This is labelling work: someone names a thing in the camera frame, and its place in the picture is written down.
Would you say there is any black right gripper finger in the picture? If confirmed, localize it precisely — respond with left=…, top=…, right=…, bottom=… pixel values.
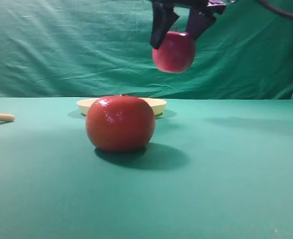
left=150, top=1, right=179, bottom=49

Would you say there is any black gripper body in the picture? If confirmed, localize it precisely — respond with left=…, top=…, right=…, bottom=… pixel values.
left=151, top=0, right=226, bottom=15

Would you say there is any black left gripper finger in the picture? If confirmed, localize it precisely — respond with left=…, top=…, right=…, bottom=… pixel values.
left=185, top=8, right=216, bottom=39

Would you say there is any red apple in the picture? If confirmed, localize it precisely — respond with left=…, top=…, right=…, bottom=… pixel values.
left=152, top=31, right=195, bottom=73

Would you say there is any yellow plate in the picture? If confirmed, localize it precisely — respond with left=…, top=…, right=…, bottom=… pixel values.
left=77, top=98, right=167, bottom=116

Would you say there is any green backdrop cloth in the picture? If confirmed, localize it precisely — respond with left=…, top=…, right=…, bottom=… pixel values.
left=0, top=0, right=293, bottom=100

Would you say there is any green table cloth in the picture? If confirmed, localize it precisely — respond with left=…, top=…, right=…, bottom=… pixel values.
left=0, top=98, right=293, bottom=239

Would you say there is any black cable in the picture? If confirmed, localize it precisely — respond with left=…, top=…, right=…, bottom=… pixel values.
left=255, top=0, right=293, bottom=24

